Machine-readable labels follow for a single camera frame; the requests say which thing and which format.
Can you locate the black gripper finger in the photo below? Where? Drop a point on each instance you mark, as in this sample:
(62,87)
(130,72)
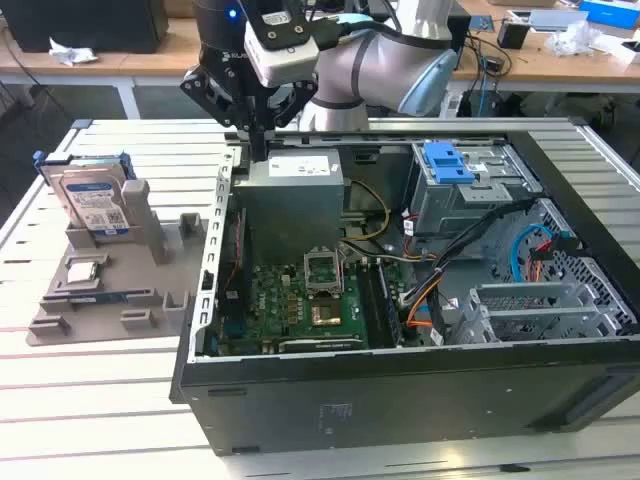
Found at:
(210,95)
(307,89)

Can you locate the hard disk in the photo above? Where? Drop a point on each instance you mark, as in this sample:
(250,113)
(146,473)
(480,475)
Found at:
(90,195)

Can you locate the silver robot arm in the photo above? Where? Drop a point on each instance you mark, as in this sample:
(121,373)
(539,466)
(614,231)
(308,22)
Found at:
(370,65)

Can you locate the grey metal disk bay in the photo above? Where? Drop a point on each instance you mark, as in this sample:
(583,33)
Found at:
(530,305)

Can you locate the wooden desk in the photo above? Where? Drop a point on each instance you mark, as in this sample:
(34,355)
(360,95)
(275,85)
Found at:
(150,62)
(550,65)

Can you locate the grey power supply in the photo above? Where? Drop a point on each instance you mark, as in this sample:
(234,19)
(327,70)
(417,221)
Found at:
(290,210)

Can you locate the black computer tower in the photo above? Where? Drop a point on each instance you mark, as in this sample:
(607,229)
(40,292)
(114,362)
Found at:
(85,25)

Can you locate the crumpled white paper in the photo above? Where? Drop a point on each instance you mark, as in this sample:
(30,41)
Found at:
(72,52)

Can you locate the blue plastic latch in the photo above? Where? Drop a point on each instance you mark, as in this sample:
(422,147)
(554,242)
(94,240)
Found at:
(447,165)

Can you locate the metal locking lever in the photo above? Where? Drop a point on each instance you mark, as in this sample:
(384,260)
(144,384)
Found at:
(342,270)

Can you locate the grey metal drive cage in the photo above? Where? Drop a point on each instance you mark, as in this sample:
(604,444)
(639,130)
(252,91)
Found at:
(450,210)

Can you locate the small black box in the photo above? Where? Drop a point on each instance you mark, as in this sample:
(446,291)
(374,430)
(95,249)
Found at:
(512,35)

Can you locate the green motherboard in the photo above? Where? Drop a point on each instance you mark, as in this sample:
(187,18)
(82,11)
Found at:
(280,305)

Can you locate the silver CPU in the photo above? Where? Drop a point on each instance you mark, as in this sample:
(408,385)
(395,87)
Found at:
(81,272)

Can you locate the black RAM slot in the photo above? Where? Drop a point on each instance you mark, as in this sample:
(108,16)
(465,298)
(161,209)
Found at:
(390,305)
(369,305)

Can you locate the CPU socket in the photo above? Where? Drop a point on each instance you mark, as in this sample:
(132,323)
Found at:
(326,316)

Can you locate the RAM stick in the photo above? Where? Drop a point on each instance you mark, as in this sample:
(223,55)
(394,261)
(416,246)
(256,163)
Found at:
(100,298)

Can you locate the grey parts rack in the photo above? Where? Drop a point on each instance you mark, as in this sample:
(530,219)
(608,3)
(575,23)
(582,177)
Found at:
(115,320)

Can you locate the black expansion slot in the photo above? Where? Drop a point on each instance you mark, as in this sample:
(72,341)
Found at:
(320,344)

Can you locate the clear plastic bag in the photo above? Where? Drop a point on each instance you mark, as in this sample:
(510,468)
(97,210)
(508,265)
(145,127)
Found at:
(580,37)

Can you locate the blue box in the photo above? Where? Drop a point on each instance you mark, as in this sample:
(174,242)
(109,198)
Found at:
(610,10)

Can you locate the black PC case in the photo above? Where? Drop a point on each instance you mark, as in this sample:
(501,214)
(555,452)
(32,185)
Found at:
(400,400)

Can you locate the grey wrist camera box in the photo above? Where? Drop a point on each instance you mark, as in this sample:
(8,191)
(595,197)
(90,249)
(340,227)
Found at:
(285,65)

